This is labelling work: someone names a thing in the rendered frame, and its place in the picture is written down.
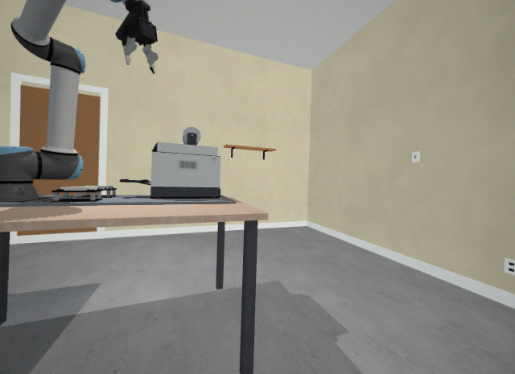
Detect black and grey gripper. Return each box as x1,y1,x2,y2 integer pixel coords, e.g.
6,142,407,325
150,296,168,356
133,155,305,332
122,0,159,74

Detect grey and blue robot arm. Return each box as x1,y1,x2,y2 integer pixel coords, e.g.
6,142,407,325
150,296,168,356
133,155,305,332
0,0,85,202

